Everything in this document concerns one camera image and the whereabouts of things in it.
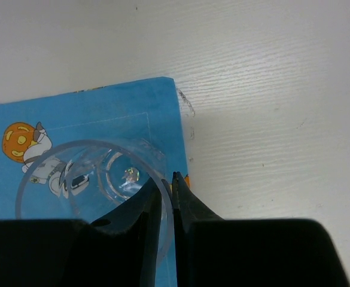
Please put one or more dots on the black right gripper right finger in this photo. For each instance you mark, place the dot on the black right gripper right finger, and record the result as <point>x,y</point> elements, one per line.
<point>212,251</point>

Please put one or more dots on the clear plastic cup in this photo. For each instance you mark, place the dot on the clear plastic cup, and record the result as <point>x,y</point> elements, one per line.
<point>86,179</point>

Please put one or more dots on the blue space print placemat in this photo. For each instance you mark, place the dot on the blue space print placemat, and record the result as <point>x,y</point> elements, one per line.
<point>145,109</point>

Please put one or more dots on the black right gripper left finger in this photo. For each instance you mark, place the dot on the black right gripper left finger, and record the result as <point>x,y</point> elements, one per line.
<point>118,249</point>

